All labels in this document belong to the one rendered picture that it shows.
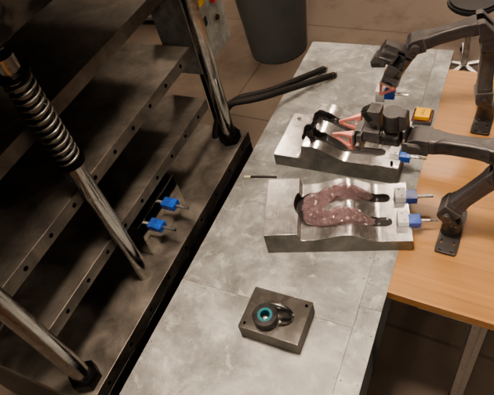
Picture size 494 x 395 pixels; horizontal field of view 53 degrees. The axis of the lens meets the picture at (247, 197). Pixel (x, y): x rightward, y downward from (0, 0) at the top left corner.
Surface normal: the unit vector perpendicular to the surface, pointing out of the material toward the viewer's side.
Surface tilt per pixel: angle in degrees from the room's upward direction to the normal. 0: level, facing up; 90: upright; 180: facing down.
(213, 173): 0
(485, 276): 0
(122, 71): 0
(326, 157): 90
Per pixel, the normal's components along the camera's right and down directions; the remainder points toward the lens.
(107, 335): -0.19, -0.64
